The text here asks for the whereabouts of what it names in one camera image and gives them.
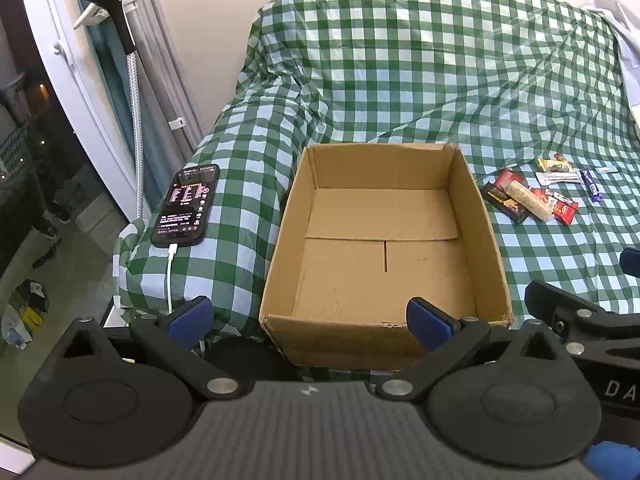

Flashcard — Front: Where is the beige nougat bar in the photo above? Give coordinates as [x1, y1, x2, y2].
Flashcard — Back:
[506, 181, 552, 222]

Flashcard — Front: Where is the red snack packet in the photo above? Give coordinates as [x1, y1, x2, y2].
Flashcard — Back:
[494, 169, 528, 191]

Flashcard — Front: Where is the white silver snack wrapper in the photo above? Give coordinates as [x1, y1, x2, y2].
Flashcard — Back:
[535, 171, 584, 186]

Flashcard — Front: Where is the light blue sachet stick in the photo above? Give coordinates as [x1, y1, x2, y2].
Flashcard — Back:
[597, 166, 618, 174]

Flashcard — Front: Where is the white grey crumpled fabric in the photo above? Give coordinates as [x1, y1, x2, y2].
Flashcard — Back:
[584, 0, 639, 70]

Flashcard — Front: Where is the red white Nescafe stick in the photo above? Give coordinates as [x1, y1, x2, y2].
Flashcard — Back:
[546, 188, 577, 207]

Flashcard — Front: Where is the brown cardboard box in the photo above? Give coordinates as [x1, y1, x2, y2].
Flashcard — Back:
[259, 143, 513, 370]

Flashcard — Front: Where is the white charging cable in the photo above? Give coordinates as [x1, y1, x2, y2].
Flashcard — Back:
[165, 242, 179, 313]

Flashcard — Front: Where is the white braided steamer hose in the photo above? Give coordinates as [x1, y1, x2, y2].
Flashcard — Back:
[127, 52, 147, 221]

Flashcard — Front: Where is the green checkered cloth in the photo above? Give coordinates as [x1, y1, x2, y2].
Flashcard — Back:
[114, 0, 639, 336]

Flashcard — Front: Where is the yellow brown snack bar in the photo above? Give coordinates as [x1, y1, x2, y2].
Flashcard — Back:
[537, 152, 574, 174]

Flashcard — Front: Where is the red KitKat bar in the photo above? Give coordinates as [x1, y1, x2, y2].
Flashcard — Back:
[532, 188, 579, 226]

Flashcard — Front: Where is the black smartphone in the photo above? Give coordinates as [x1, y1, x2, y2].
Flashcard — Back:
[151, 164, 220, 248]

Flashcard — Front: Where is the purple Cadbury chocolate bar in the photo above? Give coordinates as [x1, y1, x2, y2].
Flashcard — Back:
[580, 169, 603, 203]

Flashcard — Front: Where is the dark brown chocolate bar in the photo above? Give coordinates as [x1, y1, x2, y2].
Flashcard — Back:
[480, 183, 529, 224]

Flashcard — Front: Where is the white door frame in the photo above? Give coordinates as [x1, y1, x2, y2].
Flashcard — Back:
[23, 0, 138, 221]

